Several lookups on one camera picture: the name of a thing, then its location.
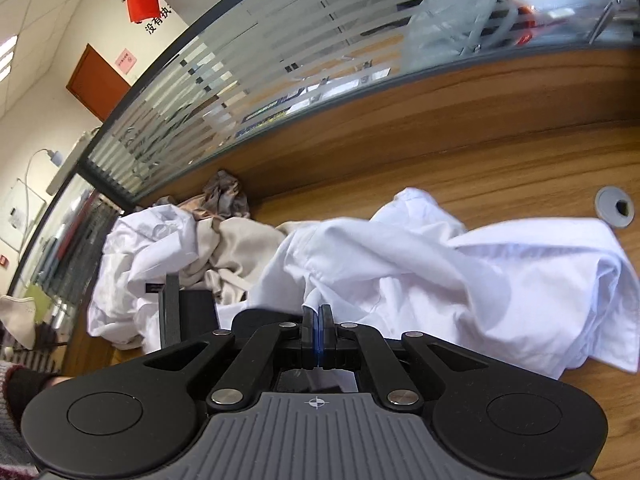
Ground grey-brown patterned cloth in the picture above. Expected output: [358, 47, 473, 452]
[201, 170, 251, 221]

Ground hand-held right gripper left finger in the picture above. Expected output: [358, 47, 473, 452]
[142, 305, 318, 412]

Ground blue printed booklet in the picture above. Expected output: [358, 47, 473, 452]
[234, 99, 302, 142]

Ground yellow-green folder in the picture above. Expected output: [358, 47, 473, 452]
[24, 283, 54, 322]

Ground grey desk cable grommet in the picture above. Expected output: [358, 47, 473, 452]
[594, 185, 634, 229]

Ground brown door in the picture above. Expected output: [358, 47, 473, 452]
[66, 43, 134, 122]

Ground ceiling light panel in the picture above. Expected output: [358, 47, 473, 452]
[0, 35, 20, 81]

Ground beige garment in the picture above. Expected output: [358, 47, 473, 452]
[175, 195, 301, 311]

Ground white textured cloth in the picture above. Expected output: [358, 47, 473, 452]
[0, 294, 40, 352]

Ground white charger cable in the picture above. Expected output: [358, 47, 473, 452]
[22, 147, 53, 206]

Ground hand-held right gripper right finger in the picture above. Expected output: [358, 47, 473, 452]
[318, 304, 496, 412]

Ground printed paper sheets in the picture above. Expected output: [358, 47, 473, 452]
[300, 64, 392, 107]

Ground white dress shirt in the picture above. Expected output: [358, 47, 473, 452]
[87, 204, 221, 351]
[250, 187, 640, 391]

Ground white power strip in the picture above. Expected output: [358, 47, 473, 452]
[46, 129, 102, 197]

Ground pink wall notice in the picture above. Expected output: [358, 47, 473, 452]
[113, 48, 137, 74]

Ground red plastic object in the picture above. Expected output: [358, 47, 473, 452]
[514, 2, 540, 45]

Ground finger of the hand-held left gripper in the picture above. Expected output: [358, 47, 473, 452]
[145, 272, 219, 356]

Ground clear plastic bag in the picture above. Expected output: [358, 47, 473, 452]
[404, 0, 548, 68]

